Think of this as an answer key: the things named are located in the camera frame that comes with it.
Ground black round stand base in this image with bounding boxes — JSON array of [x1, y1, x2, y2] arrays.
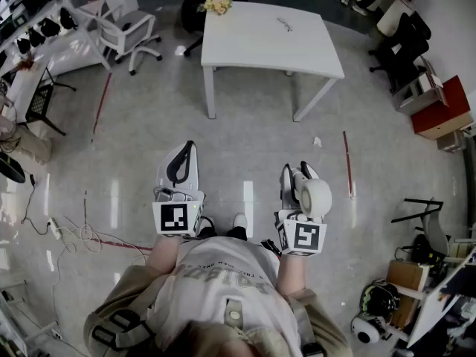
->
[[0, 151, 28, 184]]

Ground red cabinet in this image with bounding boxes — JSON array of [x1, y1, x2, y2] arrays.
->
[[411, 75, 475, 141]]

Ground person's right forearm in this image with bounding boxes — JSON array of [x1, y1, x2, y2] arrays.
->
[[276, 253, 308, 298]]

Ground black waist device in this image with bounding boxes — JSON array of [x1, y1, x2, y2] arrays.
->
[[260, 239, 282, 257]]

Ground white table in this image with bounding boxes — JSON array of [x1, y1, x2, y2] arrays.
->
[[200, 1, 346, 123]]

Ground person's beige jacket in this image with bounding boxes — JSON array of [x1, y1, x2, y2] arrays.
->
[[83, 264, 354, 357]]

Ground person's white printed t-shirt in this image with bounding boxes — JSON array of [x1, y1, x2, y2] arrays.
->
[[148, 236, 303, 357]]

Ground white shelf rack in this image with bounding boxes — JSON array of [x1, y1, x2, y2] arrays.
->
[[0, 0, 113, 74]]

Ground person's left forearm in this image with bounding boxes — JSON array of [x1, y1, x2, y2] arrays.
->
[[146, 234, 182, 275]]

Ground white floor cable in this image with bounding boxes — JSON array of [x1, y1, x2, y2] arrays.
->
[[51, 224, 150, 275]]

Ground person's black trousers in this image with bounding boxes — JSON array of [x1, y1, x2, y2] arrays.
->
[[196, 224, 248, 242]]

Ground red floor tape strip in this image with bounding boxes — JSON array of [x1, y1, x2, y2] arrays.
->
[[342, 131, 354, 200], [90, 71, 113, 144]]

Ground black folding stool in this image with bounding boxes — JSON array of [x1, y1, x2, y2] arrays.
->
[[25, 68, 77, 138]]

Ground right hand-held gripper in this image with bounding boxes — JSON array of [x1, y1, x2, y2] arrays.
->
[[274, 161, 328, 256]]

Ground yellow flower bouquet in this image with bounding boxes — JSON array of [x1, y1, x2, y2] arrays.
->
[[196, 0, 234, 16]]

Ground white mesh office chair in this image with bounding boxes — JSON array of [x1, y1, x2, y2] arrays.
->
[[80, 4, 163, 76]]

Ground black helmet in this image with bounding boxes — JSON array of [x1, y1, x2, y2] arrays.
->
[[361, 278, 401, 318]]

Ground grey storage box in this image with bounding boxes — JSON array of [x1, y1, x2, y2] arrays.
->
[[395, 59, 446, 117]]

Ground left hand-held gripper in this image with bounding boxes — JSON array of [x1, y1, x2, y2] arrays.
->
[[152, 141, 206, 239]]

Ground white power strip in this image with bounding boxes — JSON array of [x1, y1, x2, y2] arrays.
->
[[47, 217, 62, 241]]

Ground white metal rack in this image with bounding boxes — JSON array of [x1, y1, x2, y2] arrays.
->
[[0, 280, 61, 357]]

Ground toppled grey chair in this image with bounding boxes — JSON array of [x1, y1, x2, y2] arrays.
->
[[391, 197, 451, 260]]

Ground black office chair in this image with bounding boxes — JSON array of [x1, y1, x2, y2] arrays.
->
[[368, 11, 433, 94], [181, 0, 209, 57]]

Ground cream round bin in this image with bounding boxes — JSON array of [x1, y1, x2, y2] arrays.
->
[[376, 0, 416, 39]]

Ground cardboard box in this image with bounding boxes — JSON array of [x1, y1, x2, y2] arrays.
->
[[385, 260, 431, 330]]

